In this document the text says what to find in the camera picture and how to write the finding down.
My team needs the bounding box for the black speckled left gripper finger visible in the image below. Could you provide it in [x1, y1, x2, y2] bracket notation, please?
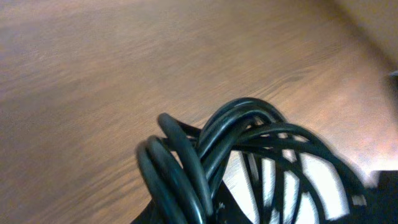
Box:
[131, 182, 252, 224]

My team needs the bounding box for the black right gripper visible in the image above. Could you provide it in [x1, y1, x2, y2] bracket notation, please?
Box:
[366, 170, 397, 224]

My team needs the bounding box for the thick black HDMI cable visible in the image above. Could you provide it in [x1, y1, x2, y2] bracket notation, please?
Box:
[135, 96, 371, 224]

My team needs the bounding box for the thin black USB cable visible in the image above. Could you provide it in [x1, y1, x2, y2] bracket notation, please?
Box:
[174, 121, 330, 224]

